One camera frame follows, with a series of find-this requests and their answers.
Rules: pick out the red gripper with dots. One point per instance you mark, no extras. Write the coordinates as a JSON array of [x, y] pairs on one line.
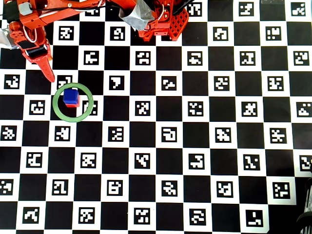
[[38, 53]]

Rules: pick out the blue cube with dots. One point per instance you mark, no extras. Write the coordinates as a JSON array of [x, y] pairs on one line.
[[70, 95]]

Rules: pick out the red cube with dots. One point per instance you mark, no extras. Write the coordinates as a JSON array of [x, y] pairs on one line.
[[73, 105]]

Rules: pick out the grey connector block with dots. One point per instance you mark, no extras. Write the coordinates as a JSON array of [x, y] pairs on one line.
[[25, 8]]

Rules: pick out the grey duct tape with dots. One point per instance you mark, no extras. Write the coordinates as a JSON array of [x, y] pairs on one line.
[[139, 14]]

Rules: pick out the black tripod mount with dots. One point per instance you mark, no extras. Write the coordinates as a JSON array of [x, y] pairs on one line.
[[306, 207]]

